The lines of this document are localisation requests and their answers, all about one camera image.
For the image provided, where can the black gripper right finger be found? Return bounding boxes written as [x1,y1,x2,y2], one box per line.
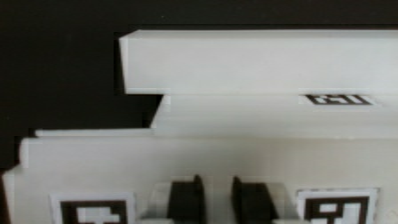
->
[230,177,278,224]

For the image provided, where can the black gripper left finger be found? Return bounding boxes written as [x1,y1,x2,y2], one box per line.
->
[166,175,206,224]

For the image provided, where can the white cabinet door panel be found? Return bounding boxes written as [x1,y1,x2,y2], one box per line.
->
[3,136,398,224]

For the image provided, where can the white cabinet body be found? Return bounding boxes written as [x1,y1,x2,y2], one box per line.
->
[118,30,398,139]

